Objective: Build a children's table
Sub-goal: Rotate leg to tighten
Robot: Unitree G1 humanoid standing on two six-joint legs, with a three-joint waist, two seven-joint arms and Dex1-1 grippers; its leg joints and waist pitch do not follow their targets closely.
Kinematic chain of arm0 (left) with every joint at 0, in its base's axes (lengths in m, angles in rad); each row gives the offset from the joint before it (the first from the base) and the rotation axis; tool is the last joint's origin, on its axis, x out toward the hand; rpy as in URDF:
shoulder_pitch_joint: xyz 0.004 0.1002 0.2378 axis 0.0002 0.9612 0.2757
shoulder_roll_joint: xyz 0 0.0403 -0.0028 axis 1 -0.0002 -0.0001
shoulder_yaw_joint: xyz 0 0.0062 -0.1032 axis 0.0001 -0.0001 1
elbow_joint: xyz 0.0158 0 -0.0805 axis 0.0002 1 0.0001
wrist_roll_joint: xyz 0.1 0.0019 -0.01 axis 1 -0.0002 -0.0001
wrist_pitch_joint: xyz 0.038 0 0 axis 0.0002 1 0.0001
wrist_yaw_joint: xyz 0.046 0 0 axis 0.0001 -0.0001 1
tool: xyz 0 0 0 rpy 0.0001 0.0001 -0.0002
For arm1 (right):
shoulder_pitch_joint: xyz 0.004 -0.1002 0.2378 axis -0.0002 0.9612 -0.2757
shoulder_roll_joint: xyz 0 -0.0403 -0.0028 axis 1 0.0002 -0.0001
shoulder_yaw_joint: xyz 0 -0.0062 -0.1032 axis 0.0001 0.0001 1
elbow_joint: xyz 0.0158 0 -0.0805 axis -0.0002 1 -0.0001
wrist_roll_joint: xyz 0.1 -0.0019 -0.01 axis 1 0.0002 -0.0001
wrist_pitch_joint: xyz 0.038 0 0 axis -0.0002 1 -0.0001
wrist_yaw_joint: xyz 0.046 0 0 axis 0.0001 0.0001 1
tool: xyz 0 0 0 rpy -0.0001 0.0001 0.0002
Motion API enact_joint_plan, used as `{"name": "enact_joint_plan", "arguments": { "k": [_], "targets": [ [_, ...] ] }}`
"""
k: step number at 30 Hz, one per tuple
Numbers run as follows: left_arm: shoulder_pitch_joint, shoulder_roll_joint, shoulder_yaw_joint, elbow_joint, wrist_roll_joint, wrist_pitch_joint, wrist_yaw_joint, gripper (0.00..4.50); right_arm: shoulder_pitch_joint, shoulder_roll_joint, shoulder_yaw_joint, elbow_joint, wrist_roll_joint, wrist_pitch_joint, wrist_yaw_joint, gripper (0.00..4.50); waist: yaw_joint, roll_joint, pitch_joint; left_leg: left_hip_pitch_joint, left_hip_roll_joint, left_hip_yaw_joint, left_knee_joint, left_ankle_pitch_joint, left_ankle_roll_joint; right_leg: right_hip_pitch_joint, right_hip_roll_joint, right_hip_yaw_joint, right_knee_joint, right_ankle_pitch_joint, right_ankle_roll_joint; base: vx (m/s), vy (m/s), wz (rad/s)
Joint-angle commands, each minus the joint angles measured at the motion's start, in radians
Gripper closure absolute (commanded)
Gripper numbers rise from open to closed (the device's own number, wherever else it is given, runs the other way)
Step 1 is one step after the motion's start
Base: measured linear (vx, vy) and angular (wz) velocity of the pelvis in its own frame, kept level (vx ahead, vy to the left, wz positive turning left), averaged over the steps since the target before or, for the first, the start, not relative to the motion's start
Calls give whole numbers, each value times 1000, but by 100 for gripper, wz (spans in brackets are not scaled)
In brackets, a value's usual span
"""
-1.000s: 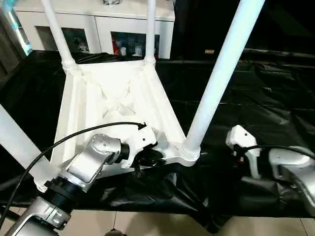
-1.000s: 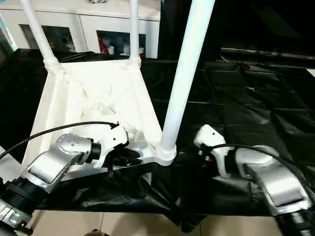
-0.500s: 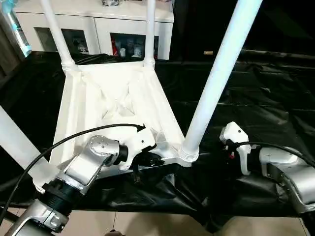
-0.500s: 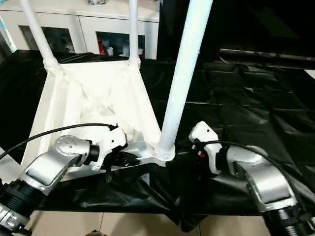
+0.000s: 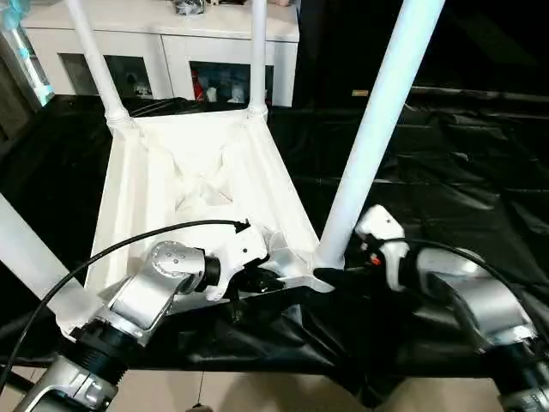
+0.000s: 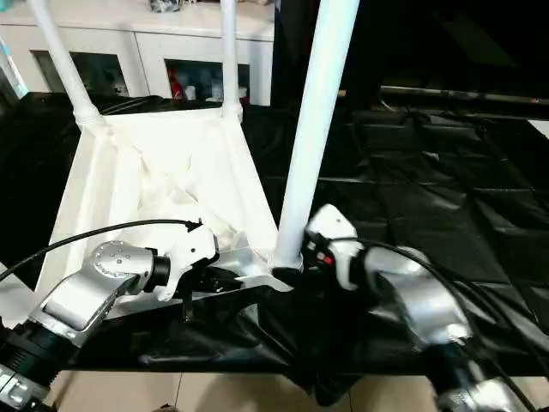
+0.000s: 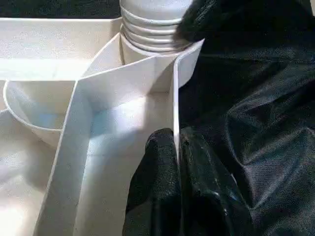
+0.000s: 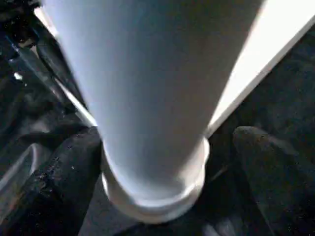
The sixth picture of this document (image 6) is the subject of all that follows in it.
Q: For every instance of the white printed figurine mug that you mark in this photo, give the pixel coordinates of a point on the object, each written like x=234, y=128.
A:
x=121, y=85

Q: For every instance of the small white jar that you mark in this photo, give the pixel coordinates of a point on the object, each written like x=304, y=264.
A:
x=191, y=92

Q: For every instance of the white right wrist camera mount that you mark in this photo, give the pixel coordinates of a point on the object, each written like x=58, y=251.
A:
x=334, y=223

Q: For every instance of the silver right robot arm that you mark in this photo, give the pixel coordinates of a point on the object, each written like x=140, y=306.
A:
x=429, y=300

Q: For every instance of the black plastic mat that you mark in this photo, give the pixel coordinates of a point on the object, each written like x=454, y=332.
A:
x=429, y=193

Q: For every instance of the white printed cup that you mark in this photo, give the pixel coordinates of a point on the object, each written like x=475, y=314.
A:
x=215, y=91

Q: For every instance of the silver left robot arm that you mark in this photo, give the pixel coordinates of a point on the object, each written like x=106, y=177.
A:
x=111, y=257

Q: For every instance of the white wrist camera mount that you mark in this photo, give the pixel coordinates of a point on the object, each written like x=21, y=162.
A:
x=193, y=249
x=334, y=223

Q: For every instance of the white plastic table top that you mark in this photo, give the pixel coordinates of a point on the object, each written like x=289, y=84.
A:
x=163, y=171

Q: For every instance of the white glass-door cabinet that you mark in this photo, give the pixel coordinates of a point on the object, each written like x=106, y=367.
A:
x=141, y=34

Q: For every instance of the white paper sheet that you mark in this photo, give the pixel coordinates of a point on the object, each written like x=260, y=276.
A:
x=541, y=129

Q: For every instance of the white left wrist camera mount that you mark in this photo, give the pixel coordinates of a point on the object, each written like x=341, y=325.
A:
x=193, y=249

